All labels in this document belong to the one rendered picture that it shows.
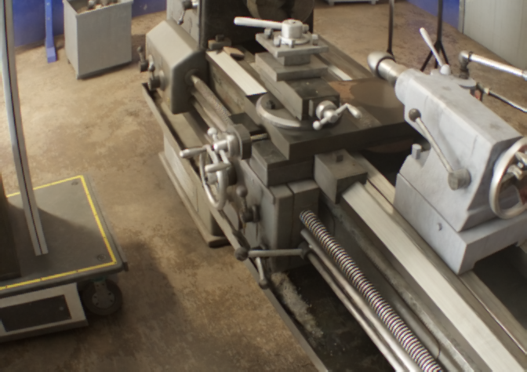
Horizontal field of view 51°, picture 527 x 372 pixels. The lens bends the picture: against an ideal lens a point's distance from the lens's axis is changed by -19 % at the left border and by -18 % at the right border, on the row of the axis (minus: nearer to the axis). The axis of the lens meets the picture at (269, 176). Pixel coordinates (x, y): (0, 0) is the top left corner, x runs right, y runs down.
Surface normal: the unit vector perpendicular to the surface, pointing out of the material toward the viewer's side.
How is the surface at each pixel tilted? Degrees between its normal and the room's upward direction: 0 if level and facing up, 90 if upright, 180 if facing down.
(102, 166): 0
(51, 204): 0
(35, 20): 90
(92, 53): 90
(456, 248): 90
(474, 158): 76
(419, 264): 36
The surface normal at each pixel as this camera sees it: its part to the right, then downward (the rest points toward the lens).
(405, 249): -0.52, -0.56
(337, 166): 0.02, -0.84
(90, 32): 0.50, 0.48
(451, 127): -0.90, 0.08
